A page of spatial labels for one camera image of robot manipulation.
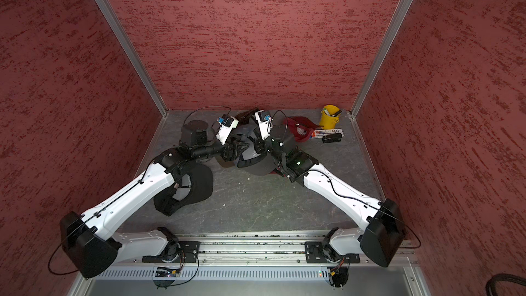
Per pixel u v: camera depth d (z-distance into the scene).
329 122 1.08
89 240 0.37
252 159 0.85
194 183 0.89
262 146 0.65
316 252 0.74
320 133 1.10
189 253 0.74
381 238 0.46
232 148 0.64
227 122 0.61
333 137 1.07
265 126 0.63
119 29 0.85
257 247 0.76
